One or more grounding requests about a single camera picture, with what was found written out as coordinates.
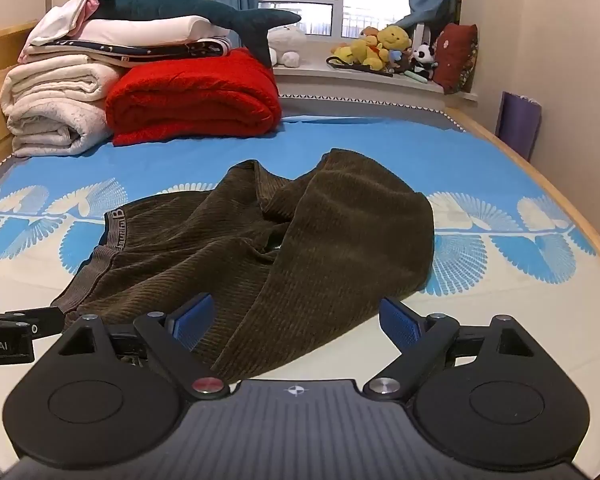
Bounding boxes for navy trimmed folded cloth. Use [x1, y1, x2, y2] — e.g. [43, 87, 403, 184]
[19, 38, 232, 67]

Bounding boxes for red patterned cushion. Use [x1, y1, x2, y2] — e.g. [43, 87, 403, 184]
[434, 23, 479, 94]

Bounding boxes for dark brown corduroy pants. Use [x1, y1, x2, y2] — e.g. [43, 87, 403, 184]
[54, 150, 434, 382]

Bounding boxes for teal shark plush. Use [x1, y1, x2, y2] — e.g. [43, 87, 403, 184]
[93, 0, 301, 68]

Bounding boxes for yellow bear plush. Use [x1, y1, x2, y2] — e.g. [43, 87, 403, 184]
[326, 25, 412, 76]

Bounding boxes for cream folded blanket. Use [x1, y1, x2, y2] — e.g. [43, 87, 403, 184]
[0, 54, 122, 157]

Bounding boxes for blue patterned bed sheet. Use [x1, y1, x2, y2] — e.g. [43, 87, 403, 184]
[0, 96, 600, 476]

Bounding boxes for white plush toy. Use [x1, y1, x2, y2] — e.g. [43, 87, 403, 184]
[268, 25, 306, 68]

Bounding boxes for panda plush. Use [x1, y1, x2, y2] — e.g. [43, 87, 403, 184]
[411, 44, 438, 81]

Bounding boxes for wooden bed frame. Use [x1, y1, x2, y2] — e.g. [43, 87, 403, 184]
[0, 22, 600, 256]

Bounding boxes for red folded blanket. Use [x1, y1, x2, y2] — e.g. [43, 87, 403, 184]
[105, 48, 282, 146]

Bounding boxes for white folded comforter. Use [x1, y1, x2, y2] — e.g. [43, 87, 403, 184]
[18, 0, 230, 63]

